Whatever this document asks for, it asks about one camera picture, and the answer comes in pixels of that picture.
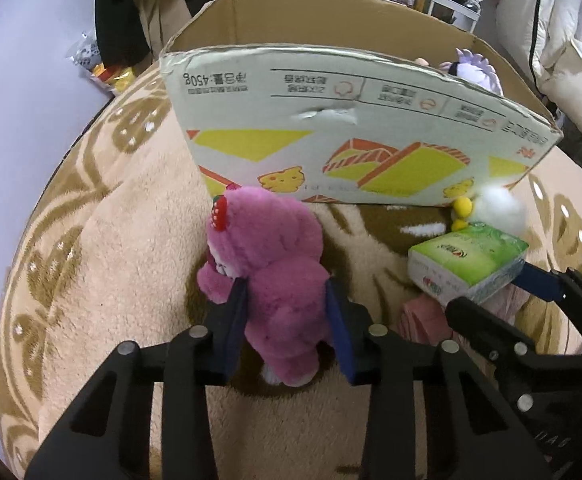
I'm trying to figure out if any pink plush roll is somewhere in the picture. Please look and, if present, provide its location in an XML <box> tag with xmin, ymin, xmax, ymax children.
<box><xmin>398</xmin><ymin>287</ymin><xmax>526</xmax><ymax>348</ymax></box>

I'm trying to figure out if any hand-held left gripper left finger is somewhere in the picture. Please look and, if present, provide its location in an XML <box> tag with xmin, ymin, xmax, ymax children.
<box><xmin>23</xmin><ymin>275</ymin><xmax>249</xmax><ymax>480</ymax></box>

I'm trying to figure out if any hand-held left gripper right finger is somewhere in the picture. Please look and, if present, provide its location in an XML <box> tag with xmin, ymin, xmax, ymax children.
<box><xmin>323</xmin><ymin>276</ymin><xmax>556</xmax><ymax>480</ymax></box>

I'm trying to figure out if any beige coat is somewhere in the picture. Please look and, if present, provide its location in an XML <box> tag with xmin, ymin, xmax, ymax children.
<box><xmin>133</xmin><ymin>0</ymin><xmax>206</xmax><ymax>61</ymax></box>

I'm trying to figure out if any green tissue pack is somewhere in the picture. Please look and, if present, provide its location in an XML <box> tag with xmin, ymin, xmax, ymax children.
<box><xmin>407</xmin><ymin>224</ymin><xmax>530</xmax><ymax>307</ymax></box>

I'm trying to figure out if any purple-haired plush doll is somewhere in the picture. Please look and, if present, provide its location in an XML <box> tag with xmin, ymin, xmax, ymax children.
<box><xmin>413</xmin><ymin>47</ymin><xmax>504</xmax><ymax>96</ymax></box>

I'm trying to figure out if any cream padded chair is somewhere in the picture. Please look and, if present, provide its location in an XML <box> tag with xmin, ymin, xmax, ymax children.
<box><xmin>496</xmin><ymin>0</ymin><xmax>582</xmax><ymax>158</ymax></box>

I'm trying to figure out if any white fluffy plush toy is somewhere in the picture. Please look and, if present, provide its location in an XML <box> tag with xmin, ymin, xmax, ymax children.
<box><xmin>451</xmin><ymin>182</ymin><xmax>528</xmax><ymax>237</ymax></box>

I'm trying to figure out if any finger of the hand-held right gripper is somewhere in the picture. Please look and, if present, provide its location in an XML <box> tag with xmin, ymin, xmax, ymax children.
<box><xmin>513</xmin><ymin>260</ymin><xmax>582</xmax><ymax>361</ymax></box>
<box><xmin>445</xmin><ymin>296</ymin><xmax>582</xmax><ymax>411</ymax></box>

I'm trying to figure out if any plastic bag with yellow contents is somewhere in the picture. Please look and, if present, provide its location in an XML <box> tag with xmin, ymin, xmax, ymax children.
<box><xmin>67</xmin><ymin>32</ymin><xmax>136</xmax><ymax>96</ymax></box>

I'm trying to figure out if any printed cardboard box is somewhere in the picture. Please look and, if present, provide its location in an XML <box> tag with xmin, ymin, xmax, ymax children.
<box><xmin>158</xmin><ymin>0</ymin><xmax>564</xmax><ymax>208</ymax></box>

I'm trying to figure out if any pink plush bear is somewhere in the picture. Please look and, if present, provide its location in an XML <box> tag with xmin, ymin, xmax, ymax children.
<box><xmin>197</xmin><ymin>186</ymin><xmax>332</xmax><ymax>387</ymax></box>

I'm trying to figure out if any white trolley cart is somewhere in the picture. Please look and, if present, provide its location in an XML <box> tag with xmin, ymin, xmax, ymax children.
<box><xmin>428</xmin><ymin>0</ymin><xmax>484</xmax><ymax>28</ymax></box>

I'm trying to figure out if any black coat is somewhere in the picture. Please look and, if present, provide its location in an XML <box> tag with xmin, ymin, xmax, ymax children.
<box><xmin>95</xmin><ymin>0</ymin><xmax>146</xmax><ymax>63</ymax></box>

